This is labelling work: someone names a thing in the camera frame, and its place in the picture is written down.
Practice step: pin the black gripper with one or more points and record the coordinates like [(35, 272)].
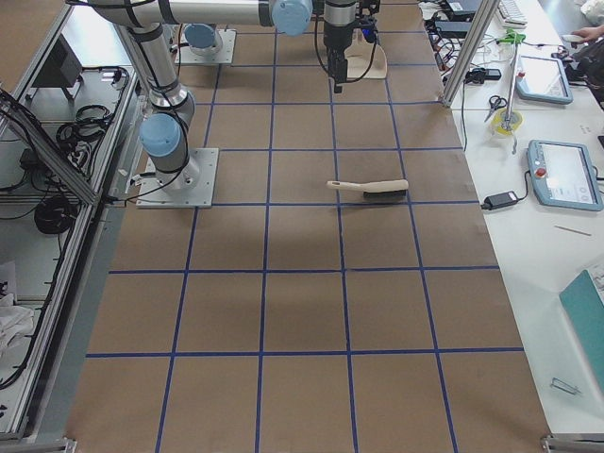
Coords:
[(336, 41)]

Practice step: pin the beige dustpan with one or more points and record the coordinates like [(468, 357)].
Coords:
[(365, 59)]

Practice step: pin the white hand brush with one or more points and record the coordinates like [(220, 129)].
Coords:
[(373, 190)]

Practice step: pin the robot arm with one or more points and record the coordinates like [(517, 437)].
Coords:
[(203, 39), (164, 135)]

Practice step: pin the yellow tape roll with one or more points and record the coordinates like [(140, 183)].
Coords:
[(504, 125)]

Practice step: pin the far teach pendant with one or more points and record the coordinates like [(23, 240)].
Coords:
[(543, 80)]

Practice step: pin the teach pendant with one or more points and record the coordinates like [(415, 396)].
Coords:
[(543, 80), (563, 176)]

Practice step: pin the black power adapter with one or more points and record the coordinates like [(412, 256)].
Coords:
[(500, 201)]

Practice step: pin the near teach pendant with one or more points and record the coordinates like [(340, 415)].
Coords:
[(563, 176)]

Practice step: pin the teal notebook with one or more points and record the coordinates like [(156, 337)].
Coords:
[(582, 300)]

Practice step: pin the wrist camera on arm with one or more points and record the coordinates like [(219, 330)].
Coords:
[(367, 21)]

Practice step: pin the aluminium frame post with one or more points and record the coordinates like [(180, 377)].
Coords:
[(477, 30)]

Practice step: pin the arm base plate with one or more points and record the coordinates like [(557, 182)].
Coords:
[(221, 51), (193, 188)]

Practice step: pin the black handled scissors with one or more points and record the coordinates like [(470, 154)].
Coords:
[(496, 102)]

